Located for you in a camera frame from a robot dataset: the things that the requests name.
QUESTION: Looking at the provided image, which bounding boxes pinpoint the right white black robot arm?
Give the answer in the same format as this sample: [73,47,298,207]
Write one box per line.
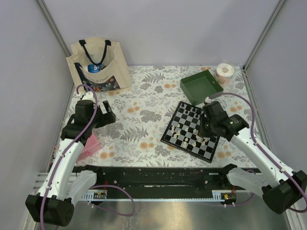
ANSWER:
[198,94,307,214]

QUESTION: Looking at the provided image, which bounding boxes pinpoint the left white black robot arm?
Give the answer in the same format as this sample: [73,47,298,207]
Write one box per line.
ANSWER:
[25,92,116,227]

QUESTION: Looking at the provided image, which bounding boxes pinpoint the black white chess board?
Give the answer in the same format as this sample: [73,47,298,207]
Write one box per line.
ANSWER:
[161,101,220,163]

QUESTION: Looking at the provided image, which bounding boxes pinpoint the floral table mat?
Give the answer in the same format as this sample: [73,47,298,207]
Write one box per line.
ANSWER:
[77,66,254,168]

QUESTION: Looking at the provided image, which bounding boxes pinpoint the green plastic tray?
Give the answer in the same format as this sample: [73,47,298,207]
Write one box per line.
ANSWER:
[180,70,224,105]

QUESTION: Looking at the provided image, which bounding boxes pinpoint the cream canvas tote bag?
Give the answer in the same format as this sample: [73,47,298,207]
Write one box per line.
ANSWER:
[66,37,131,92]

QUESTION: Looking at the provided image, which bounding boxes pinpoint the toilet paper roll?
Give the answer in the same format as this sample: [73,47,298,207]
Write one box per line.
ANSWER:
[213,63,235,87]

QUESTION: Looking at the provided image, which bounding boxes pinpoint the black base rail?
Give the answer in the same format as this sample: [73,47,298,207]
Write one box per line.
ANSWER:
[73,165,233,200]

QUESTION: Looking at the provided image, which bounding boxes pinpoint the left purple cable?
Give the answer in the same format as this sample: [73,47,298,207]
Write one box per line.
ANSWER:
[39,84,136,230]

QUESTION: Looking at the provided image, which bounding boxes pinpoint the purple cable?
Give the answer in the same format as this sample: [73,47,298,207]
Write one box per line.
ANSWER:
[39,84,136,230]
[208,92,307,213]

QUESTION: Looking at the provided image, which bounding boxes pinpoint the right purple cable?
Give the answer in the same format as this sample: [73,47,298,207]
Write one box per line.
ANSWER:
[208,92,307,213]

